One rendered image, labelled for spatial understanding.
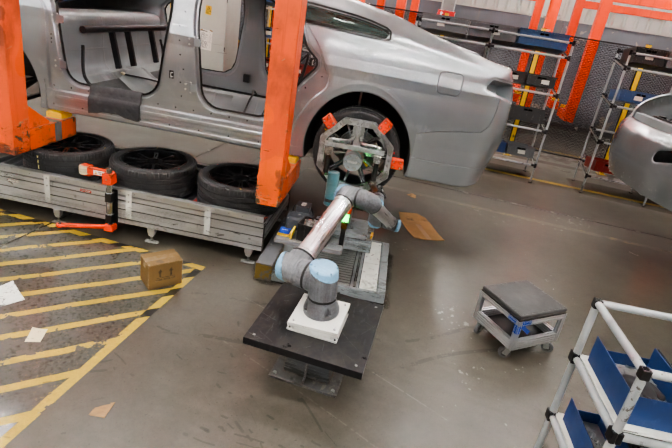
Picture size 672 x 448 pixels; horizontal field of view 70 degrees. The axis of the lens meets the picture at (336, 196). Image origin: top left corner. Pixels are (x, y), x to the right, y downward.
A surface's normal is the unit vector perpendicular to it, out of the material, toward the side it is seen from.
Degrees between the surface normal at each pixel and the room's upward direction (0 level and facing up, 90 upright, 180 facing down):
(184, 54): 88
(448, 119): 90
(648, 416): 90
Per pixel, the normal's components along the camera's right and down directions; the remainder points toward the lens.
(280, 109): -0.14, 0.34
